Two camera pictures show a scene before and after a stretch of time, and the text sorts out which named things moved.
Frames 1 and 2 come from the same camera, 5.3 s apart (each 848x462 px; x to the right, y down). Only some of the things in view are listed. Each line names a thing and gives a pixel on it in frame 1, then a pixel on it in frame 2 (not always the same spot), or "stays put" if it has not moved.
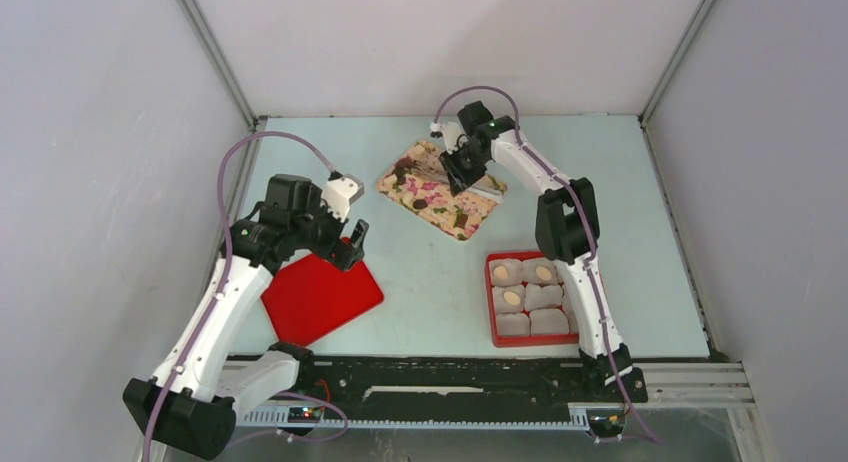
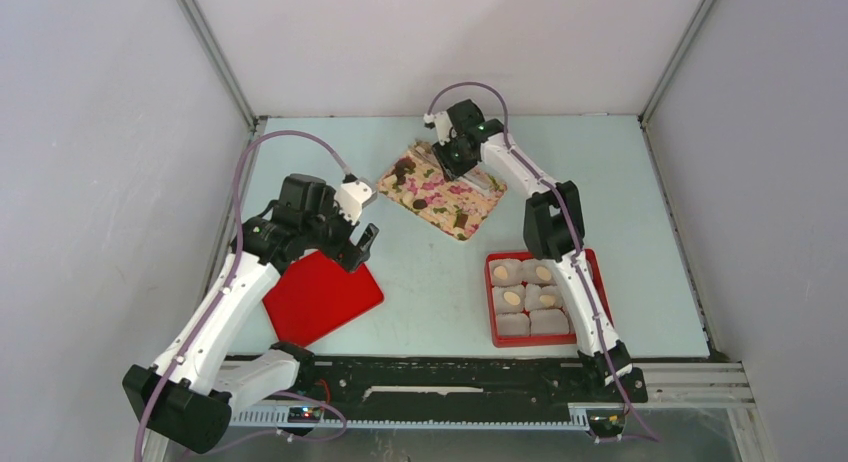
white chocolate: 512,298 stays put
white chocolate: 544,273 stays put
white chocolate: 500,272 stays put
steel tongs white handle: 439,178 -> 470,176
